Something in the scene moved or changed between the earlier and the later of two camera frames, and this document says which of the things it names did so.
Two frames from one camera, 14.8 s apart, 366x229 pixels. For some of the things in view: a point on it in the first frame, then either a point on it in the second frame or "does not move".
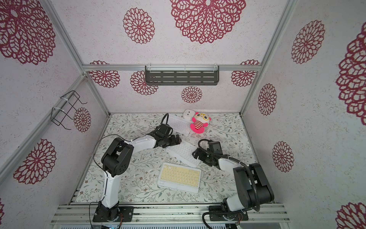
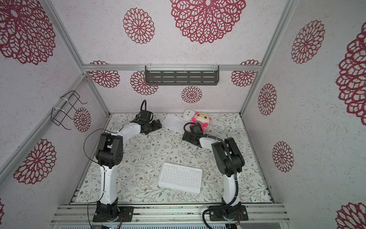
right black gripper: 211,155 -> 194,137
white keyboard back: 179,124 does not move
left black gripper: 174,140 -> 157,127
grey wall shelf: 182,75 does not move
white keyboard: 184,151 -> 180,177
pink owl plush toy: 199,122 does not move
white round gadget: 188,114 does not move
